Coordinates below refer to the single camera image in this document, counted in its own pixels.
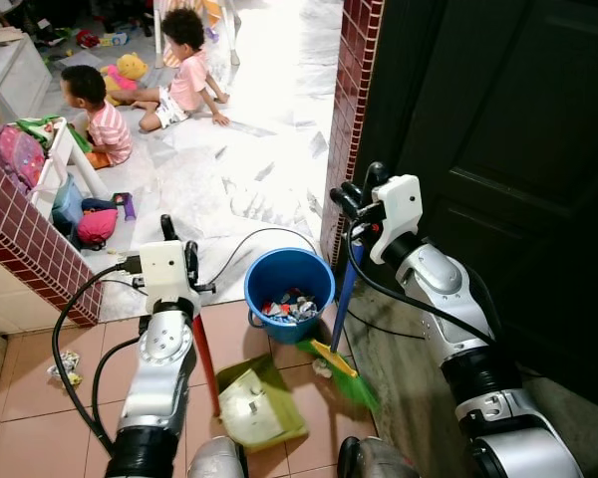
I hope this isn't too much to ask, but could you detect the blue-handled broom with green bristles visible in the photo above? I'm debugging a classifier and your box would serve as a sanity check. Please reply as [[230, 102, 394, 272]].
[[297, 239, 380, 411]]

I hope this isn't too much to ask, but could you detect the green dustpan with red handle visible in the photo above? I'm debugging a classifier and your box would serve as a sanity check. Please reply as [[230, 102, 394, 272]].
[[189, 311, 308, 451]]

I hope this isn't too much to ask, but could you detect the small purple toy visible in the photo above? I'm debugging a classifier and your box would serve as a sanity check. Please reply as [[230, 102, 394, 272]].
[[113, 192, 136, 220]]

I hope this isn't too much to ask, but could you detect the red and navy bag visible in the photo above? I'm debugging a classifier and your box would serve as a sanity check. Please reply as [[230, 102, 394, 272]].
[[77, 204, 119, 248]]

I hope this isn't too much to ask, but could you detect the blue plastic bucket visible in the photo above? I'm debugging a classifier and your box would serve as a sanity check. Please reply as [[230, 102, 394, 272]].
[[244, 247, 336, 344]]

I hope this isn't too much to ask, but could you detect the light blue bag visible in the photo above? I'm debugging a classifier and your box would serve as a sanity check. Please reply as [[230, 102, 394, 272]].
[[52, 177, 84, 235]]

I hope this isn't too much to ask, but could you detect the colourful wrapper rubbish pile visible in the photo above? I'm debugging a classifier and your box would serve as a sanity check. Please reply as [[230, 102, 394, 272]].
[[261, 289, 320, 325]]

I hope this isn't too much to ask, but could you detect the child in striped shirt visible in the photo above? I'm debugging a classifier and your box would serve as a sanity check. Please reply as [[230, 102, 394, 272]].
[[60, 65, 134, 168]]

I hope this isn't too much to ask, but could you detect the white plastic rack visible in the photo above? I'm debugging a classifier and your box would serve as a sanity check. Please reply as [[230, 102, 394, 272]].
[[30, 118, 109, 220]]

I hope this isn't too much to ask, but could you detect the child in pink shirt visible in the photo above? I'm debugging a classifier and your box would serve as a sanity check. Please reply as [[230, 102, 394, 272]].
[[135, 8, 230, 132]]

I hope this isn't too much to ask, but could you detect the dark panelled door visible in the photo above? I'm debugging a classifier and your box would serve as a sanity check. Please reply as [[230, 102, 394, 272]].
[[359, 0, 598, 404]]

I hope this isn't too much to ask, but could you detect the green cloth item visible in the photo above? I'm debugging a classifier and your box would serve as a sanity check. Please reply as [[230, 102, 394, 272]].
[[18, 115, 89, 150]]

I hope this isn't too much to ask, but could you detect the crumpled plastic wrapper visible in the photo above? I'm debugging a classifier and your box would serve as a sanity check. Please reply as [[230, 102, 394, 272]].
[[48, 351, 83, 387]]

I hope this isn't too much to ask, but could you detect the yellow plush bear toy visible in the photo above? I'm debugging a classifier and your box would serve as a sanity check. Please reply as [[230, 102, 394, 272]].
[[102, 53, 149, 106]]

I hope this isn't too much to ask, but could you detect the pink patterned backpack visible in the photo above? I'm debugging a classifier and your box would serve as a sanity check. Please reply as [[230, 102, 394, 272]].
[[0, 124, 46, 192]]

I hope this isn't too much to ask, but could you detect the silver left robot leg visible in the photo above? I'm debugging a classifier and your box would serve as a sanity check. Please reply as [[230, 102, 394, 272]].
[[187, 436, 245, 478]]

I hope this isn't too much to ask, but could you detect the silver robot leg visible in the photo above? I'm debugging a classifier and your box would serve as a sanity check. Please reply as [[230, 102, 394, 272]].
[[187, 436, 245, 478], [337, 436, 420, 478]]

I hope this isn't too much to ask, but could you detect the white low cabinet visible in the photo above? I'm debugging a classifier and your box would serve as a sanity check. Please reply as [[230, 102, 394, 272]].
[[0, 35, 51, 120]]

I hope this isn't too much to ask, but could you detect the silver right robot leg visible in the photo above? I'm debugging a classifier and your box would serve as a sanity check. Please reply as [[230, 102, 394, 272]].
[[337, 436, 420, 478]]

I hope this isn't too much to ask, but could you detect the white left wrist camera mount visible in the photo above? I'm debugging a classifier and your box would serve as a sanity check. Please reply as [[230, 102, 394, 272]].
[[138, 239, 202, 318]]

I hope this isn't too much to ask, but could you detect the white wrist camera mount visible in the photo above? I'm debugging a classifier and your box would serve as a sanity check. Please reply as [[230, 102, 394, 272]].
[[138, 239, 202, 318], [371, 175, 423, 265]]

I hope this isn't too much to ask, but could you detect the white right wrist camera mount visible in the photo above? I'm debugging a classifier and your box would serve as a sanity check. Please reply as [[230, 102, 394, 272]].
[[371, 175, 423, 265]]

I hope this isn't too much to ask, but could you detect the thin black floor cable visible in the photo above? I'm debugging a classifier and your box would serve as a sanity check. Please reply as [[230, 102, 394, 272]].
[[204, 227, 320, 290]]

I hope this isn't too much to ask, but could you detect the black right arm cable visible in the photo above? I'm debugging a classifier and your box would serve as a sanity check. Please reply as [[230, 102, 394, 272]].
[[344, 221, 494, 345]]

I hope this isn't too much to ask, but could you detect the short black left arm cable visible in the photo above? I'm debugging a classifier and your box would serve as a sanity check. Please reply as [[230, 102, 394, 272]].
[[92, 337, 141, 449]]

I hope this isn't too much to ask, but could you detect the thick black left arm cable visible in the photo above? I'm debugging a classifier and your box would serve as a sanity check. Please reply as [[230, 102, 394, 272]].
[[52, 261, 143, 454]]

